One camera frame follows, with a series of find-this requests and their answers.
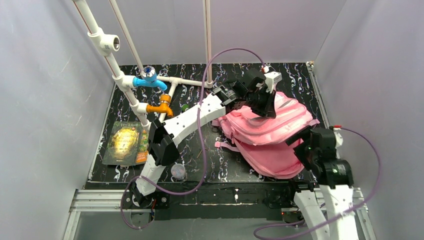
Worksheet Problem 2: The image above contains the clear plastic cup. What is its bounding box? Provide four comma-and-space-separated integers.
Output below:
171, 163, 186, 181

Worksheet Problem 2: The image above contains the pink student backpack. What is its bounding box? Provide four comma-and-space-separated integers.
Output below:
211, 91, 319, 180

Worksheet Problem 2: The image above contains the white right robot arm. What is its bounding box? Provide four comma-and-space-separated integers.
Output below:
287, 126, 359, 240

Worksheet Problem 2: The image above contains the black front mounting rail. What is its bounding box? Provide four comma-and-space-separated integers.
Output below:
109, 180, 345, 222

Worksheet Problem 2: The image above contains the orange plastic tap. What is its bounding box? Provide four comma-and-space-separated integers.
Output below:
146, 93, 174, 117

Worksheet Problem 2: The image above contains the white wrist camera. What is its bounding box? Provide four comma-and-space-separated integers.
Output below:
329, 125, 344, 149
261, 66, 283, 93

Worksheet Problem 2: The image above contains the dark green gold book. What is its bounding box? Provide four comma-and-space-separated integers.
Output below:
102, 121, 143, 166

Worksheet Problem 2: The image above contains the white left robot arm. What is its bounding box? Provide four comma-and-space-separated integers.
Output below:
129, 69, 282, 205

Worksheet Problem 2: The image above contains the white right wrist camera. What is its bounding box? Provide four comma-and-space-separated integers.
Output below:
329, 125, 344, 149

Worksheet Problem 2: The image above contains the white PVC pipe frame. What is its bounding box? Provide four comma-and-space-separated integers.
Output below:
71, 0, 215, 133

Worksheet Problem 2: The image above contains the blue plastic tap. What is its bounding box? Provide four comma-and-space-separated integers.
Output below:
132, 65, 168, 91

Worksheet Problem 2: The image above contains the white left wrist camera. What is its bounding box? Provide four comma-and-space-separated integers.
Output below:
261, 66, 283, 93

